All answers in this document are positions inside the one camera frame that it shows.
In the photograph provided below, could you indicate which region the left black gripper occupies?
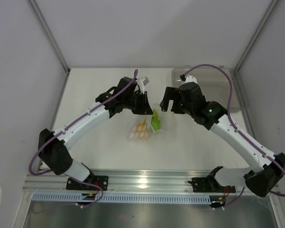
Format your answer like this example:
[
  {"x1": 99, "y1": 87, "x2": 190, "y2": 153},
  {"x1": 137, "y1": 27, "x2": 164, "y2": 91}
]
[{"x1": 123, "y1": 91, "x2": 153, "y2": 115}]

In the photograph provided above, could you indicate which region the round green lime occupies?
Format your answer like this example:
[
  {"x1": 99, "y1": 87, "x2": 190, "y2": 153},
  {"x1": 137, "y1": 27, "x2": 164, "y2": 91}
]
[{"x1": 151, "y1": 118, "x2": 161, "y2": 131}]

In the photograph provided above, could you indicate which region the clear zip top bag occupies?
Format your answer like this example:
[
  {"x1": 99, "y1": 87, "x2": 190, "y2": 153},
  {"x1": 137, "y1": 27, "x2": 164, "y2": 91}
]
[{"x1": 128, "y1": 104, "x2": 177, "y2": 141}]

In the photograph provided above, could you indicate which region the orange fruit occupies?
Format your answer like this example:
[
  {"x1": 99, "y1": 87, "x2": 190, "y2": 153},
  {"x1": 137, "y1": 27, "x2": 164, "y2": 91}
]
[{"x1": 136, "y1": 121, "x2": 149, "y2": 138}]

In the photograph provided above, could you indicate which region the green pear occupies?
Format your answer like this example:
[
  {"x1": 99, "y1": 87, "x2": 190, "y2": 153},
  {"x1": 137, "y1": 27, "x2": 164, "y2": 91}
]
[{"x1": 152, "y1": 110, "x2": 158, "y2": 119}]

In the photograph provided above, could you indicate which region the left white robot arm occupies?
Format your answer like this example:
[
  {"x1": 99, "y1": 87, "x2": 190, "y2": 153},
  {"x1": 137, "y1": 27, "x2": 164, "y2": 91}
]
[{"x1": 38, "y1": 77, "x2": 153, "y2": 190}]

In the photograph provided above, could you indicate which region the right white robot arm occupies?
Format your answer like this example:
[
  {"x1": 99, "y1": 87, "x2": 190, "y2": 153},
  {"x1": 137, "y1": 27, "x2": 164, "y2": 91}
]
[{"x1": 160, "y1": 82, "x2": 285, "y2": 197}]

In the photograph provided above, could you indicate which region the clear plastic food container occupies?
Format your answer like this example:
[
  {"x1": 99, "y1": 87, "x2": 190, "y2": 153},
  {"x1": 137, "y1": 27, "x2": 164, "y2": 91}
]
[{"x1": 171, "y1": 64, "x2": 250, "y2": 113}]

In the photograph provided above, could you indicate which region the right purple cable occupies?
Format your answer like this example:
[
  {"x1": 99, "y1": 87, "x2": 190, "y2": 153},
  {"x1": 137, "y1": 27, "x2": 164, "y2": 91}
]
[{"x1": 179, "y1": 64, "x2": 285, "y2": 211}]

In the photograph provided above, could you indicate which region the purple cable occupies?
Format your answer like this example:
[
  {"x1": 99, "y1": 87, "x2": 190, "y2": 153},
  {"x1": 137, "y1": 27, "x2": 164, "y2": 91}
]
[
  {"x1": 28, "y1": 69, "x2": 139, "y2": 209},
  {"x1": 179, "y1": 64, "x2": 285, "y2": 211}
]

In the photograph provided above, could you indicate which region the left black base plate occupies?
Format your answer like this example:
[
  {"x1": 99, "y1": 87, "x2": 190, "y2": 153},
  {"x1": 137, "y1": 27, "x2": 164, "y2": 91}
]
[{"x1": 66, "y1": 175, "x2": 109, "y2": 191}]

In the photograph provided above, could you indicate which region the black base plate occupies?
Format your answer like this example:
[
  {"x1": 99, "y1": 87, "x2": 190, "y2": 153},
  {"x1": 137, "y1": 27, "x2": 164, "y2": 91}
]
[
  {"x1": 188, "y1": 177, "x2": 236, "y2": 193},
  {"x1": 66, "y1": 175, "x2": 109, "y2": 191}
]

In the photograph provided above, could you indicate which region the aluminium mounting rail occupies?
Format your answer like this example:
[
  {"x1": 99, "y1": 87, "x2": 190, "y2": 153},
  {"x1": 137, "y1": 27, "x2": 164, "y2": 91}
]
[{"x1": 22, "y1": 169, "x2": 281, "y2": 196}]

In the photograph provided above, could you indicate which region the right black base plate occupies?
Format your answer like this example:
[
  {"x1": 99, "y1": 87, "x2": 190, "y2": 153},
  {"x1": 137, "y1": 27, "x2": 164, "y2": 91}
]
[{"x1": 188, "y1": 177, "x2": 236, "y2": 193}]

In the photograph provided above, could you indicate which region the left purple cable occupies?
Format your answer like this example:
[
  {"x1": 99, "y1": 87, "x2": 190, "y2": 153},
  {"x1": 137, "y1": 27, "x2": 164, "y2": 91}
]
[{"x1": 28, "y1": 69, "x2": 139, "y2": 209}]

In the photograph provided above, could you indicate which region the slotted white cable duct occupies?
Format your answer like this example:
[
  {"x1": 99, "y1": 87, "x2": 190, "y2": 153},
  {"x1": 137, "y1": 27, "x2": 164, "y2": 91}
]
[{"x1": 32, "y1": 192, "x2": 211, "y2": 205}]

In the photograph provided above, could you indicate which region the left aluminium frame post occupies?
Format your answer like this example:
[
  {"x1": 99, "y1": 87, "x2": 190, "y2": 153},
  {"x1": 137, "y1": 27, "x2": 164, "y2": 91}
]
[{"x1": 27, "y1": 0, "x2": 71, "y2": 73}]

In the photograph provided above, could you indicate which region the aluminium frame post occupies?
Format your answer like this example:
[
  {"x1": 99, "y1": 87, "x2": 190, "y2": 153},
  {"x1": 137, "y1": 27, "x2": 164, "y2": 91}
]
[
  {"x1": 234, "y1": 0, "x2": 282, "y2": 71},
  {"x1": 27, "y1": 0, "x2": 71, "y2": 73}
]

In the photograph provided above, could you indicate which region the right aluminium frame post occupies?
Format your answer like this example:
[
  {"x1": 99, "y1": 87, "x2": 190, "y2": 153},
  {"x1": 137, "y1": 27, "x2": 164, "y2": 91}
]
[{"x1": 234, "y1": 0, "x2": 282, "y2": 71}]

